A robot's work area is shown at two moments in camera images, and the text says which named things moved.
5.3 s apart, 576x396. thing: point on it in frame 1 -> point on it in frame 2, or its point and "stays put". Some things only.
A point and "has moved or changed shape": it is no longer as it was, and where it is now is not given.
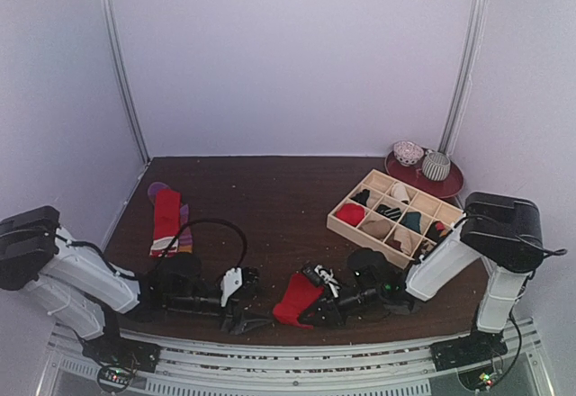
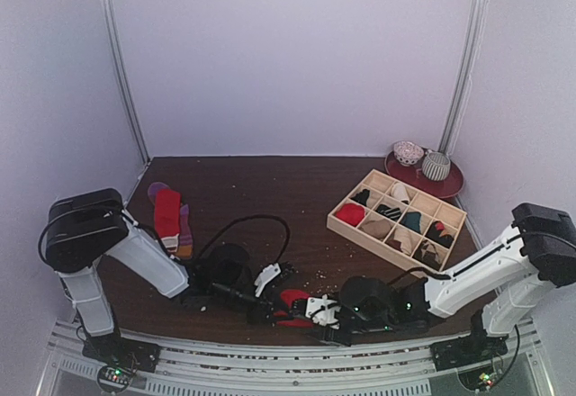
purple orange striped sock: (185, 237) stays put
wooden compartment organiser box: (393, 218) stays put
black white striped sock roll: (393, 213) stays put
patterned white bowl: (408, 153) stays put
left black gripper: (244, 321) -> (262, 312)
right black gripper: (329, 307) -> (325, 330)
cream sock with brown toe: (400, 192) stays put
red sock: (300, 293) has moved or changed shape
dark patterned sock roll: (437, 231) stays put
